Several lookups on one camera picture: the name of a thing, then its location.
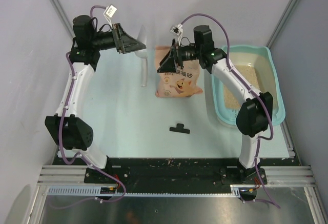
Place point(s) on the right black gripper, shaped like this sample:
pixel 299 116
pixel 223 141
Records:
pixel 175 56

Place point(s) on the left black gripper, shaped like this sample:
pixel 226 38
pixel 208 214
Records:
pixel 126 44

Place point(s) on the clear plastic scoop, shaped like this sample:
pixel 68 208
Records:
pixel 143 55

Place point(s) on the orange cat litter bag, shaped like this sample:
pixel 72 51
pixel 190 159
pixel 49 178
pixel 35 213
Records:
pixel 180 84

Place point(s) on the black bag clip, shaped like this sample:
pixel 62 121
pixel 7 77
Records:
pixel 179 128

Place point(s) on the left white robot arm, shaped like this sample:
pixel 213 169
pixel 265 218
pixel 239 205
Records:
pixel 66 126

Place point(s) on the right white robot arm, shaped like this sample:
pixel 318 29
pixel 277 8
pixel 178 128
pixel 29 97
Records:
pixel 256 108

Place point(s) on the tan cat litter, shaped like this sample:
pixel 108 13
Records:
pixel 257 70

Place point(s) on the teal litter box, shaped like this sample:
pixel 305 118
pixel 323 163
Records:
pixel 226 105

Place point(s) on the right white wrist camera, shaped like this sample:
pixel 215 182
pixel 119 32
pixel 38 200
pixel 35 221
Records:
pixel 177 31

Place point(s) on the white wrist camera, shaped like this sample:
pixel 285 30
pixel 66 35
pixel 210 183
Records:
pixel 177 31
pixel 109 12

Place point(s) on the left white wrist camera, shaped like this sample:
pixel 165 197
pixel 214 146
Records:
pixel 109 12

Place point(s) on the left aluminium corner post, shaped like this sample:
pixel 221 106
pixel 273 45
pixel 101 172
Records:
pixel 59 10

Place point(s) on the aluminium corner post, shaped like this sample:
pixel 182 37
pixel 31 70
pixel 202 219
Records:
pixel 59 10
pixel 288 11

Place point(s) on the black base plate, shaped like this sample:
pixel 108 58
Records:
pixel 226 171

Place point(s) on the right aluminium corner post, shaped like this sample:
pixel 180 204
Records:
pixel 288 11

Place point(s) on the aluminium frame rail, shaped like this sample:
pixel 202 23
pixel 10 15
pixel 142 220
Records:
pixel 287 195

